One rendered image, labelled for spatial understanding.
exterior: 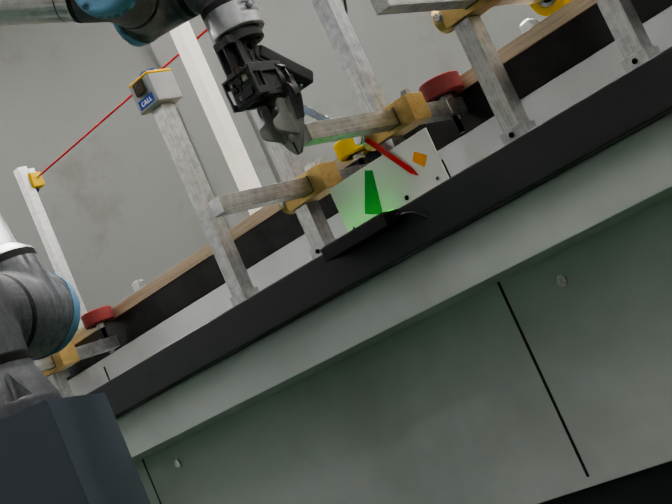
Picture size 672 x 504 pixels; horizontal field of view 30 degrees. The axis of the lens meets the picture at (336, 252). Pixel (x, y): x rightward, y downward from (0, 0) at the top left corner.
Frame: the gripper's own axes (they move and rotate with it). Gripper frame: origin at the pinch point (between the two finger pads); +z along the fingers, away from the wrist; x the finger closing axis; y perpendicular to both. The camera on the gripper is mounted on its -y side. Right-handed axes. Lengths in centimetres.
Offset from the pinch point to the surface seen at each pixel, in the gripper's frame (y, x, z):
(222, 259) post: -26, -55, 3
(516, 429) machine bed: -47, -21, 58
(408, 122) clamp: -24.9, 3.0, 0.5
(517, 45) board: -47, 16, -6
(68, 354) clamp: -27, -120, 2
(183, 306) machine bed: -47, -98, 2
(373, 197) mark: -24.9, -11.1, 8.5
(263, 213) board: -47, -60, -6
